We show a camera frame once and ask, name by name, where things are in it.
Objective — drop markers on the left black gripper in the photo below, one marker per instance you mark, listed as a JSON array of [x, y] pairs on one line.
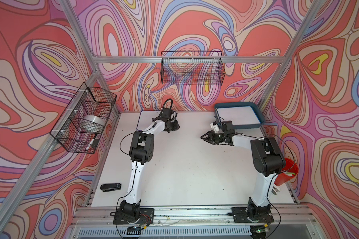
[[175, 128]]

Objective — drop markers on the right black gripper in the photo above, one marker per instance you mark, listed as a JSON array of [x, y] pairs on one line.
[[210, 138]]

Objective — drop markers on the blue-framed whiteboard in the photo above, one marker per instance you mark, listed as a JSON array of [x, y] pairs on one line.
[[239, 115], [146, 119]]

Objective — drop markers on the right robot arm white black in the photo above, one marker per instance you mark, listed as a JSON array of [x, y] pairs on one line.
[[268, 161]]

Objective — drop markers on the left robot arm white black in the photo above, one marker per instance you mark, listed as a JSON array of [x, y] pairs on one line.
[[141, 152]]

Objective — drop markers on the teal plastic storage box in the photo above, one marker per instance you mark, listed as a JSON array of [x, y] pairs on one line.
[[241, 104]]

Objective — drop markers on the silver tape roll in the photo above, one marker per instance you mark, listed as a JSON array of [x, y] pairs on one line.
[[92, 124]]

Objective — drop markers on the red plastic cup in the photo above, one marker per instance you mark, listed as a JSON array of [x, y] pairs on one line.
[[289, 171]]

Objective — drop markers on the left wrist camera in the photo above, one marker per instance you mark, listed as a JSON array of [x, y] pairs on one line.
[[167, 114]]

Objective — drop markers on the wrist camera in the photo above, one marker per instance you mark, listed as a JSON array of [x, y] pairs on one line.
[[167, 114], [222, 127]]

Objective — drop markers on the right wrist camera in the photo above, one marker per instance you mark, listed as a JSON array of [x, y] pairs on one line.
[[222, 127]]

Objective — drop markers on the back black wire basket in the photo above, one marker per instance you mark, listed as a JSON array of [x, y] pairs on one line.
[[185, 67]]

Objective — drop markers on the black wire basket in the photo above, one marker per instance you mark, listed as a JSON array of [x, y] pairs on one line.
[[185, 67], [88, 100]]

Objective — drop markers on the marker in wire basket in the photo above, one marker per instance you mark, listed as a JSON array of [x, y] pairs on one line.
[[92, 143]]

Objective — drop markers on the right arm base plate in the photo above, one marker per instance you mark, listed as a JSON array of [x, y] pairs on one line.
[[252, 214]]

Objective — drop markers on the left black wire basket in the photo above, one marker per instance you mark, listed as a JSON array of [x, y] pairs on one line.
[[88, 100]]

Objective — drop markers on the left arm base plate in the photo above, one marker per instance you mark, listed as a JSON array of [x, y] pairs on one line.
[[144, 217]]

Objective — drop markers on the aluminium front rail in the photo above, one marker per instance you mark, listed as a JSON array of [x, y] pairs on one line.
[[214, 215]]

